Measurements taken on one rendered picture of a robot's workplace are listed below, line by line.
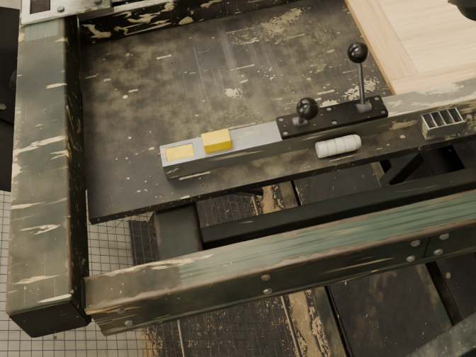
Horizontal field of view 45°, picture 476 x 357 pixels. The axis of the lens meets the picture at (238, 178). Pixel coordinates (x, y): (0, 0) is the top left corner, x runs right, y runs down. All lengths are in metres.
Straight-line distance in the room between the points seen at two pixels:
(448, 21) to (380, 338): 2.03
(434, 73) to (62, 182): 0.73
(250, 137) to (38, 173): 0.37
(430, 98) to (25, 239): 0.75
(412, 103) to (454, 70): 0.14
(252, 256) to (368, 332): 2.27
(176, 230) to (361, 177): 2.28
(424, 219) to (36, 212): 0.62
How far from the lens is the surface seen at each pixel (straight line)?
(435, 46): 1.26
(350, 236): 0.91
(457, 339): 1.68
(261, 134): 1.04
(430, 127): 1.12
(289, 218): 1.05
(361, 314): 3.17
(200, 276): 0.89
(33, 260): 0.92
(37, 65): 1.21
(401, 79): 1.18
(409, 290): 2.91
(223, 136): 1.03
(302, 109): 0.93
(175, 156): 1.04
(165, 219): 1.06
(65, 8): 1.31
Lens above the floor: 2.05
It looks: 27 degrees down
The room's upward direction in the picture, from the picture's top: 82 degrees counter-clockwise
